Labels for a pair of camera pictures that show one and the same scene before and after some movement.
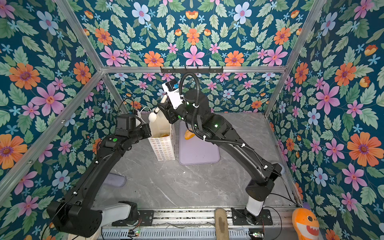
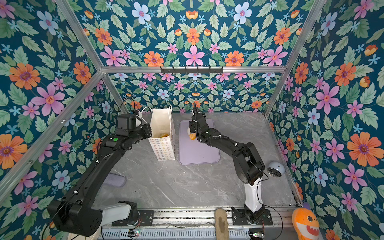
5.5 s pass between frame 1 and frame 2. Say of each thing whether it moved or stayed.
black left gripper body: stayed
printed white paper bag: stayed
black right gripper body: moved
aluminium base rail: stayed
